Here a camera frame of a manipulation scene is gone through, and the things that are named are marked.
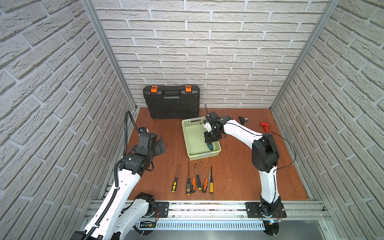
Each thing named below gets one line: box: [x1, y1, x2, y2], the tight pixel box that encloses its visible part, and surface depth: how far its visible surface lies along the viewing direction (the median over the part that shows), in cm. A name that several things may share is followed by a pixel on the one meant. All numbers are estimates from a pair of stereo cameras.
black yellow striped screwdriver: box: [186, 162, 192, 196], surface depth 82 cm
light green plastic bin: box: [181, 116, 222, 161], surface depth 101 cm
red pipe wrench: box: [260, 121, 270, 133], surface depth 109 cm
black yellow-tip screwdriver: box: [195, 163, 202, 190], surface depth 83 cm
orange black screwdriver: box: [191, 164, 196, 193], surface depth 81 cm
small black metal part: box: [238, 116, 249, 125], surface depth 112 cm
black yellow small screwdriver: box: [171, 165, 180, 193], surface depth 81 cm
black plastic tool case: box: [143, 84, 200, 119], surface depth 97 cm
